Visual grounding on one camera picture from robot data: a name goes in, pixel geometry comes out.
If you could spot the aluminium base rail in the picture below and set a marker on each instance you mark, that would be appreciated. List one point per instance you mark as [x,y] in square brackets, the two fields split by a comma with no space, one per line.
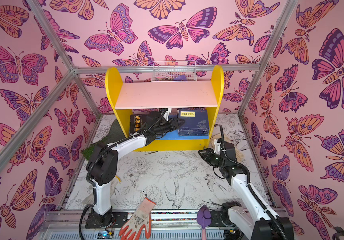
[165,225]

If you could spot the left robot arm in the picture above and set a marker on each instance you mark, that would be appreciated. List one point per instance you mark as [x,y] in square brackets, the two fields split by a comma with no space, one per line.
[103,162]

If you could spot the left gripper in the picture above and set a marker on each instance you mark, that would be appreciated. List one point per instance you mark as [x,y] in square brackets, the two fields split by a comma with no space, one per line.
[174,122]

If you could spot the red white work glove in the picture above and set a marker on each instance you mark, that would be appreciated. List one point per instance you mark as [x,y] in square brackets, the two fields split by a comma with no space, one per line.
[140,220]

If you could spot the beige work glove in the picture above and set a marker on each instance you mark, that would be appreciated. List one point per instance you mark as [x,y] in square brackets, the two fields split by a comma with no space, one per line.
[239,155]

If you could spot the green circuit board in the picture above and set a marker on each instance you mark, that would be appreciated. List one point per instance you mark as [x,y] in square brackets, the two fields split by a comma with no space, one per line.
[105,235]

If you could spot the black antler cover book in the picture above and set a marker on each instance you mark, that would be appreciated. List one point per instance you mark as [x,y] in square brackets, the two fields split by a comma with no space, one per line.
[140,123]

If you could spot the purple item in basket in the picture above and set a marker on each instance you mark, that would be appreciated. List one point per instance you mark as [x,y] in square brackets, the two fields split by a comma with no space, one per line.
[181,78]

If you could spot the clear wire basket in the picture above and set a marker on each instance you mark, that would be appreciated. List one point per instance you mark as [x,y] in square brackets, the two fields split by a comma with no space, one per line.
[166,71]

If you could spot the yellow pink blue bookshelf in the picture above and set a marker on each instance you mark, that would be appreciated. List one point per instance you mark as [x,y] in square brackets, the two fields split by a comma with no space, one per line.
[125,97]

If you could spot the green artificial grass mat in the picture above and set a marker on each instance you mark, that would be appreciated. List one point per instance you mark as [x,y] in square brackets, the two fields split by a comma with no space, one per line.
[107,134]

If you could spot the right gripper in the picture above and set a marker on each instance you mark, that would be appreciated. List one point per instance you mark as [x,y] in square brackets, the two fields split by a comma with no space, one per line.
[207,154]

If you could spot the blue thread-bound book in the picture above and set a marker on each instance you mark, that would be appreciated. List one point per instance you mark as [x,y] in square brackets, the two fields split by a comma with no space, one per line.
[194,137]

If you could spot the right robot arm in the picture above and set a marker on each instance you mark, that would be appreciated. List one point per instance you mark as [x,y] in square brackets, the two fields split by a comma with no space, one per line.
[256,219]

